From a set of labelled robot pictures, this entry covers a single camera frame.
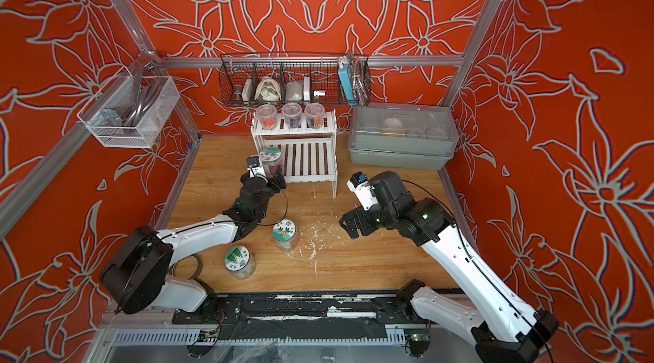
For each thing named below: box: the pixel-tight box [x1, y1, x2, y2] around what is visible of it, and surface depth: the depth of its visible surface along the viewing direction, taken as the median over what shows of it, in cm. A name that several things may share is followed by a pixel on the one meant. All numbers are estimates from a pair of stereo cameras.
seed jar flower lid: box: [258, 147, 283, 179], surface depth 85 cm
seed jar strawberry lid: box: [272, 218, 297, 253], surface depth 83 cm
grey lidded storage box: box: [348, 103, 460, 171], surface depth 99 cm
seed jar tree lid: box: [223, 245, 251, 272], surface depth 77 cm
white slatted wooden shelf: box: [251, 109, 338, 200], surface depth 94 cm
